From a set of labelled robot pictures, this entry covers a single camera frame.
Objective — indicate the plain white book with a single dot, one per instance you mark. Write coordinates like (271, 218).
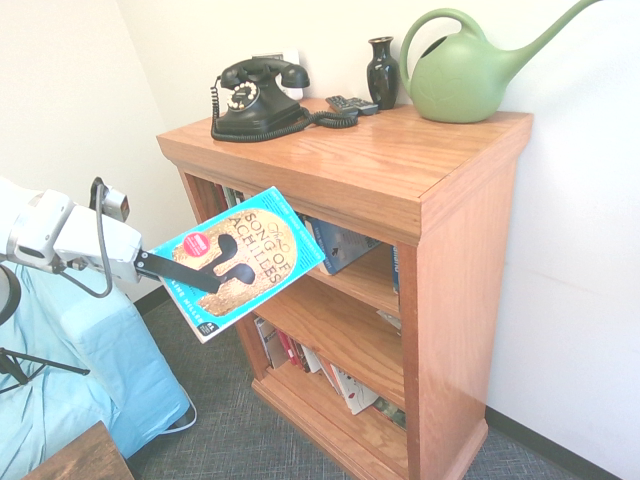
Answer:
(311, 360)

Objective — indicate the green plastic watering can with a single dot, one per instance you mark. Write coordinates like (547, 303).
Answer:
(455, 80)

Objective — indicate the black rotary telephone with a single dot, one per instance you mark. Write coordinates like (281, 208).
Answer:
(320, 120)

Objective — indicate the black remote control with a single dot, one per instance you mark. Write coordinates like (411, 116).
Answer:
(364, 105)
(340, 104)

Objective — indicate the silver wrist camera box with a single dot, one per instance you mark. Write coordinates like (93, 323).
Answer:
(114, 202)

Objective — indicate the pale magazine corner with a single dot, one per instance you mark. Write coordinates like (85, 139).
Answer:
(391, 320)

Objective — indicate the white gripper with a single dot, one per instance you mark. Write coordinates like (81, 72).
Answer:
(95, 245)

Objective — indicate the black glossy vase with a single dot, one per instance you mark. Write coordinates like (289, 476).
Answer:
(382, 75)

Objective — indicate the teal gold paperback book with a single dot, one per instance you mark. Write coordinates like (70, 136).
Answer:
(260, 240)

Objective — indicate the white wall plate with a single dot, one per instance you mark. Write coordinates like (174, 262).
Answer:
(291, 55)

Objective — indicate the black book white pages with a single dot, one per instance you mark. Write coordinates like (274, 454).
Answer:
(306, 227)

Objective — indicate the black tripod stand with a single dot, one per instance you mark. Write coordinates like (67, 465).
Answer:
(50, 364)

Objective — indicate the blue book with arrow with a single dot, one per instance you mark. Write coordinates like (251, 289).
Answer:
(345, 247)

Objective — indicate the white grey large book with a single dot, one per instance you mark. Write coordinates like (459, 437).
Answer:
(270, 345)

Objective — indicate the orange spine book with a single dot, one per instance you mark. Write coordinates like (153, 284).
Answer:
(329, 375)

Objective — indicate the green camouflage book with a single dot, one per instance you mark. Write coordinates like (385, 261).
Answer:
(392, 412)

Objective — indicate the black telephone handset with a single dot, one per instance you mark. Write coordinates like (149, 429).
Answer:
(265, 67)

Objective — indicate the light blue cloth cover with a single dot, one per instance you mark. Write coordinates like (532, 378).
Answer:
(100, 380)

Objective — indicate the black rotary telephone base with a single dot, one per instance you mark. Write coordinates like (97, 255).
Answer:
(260, 107)

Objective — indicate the oak wooden bookshelf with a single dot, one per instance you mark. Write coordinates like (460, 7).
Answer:
(460, 280)

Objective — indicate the blue spine book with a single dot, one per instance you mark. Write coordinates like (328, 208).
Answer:
(395, 270)

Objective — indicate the dark wooden table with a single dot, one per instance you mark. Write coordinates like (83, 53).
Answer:
(85, 457)

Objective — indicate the dark red book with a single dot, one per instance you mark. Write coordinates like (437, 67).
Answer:
(222, 197)

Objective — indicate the white book red spots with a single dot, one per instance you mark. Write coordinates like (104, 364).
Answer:
(355, 392)

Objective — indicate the red spine books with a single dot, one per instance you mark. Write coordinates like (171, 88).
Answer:
(295, 352)

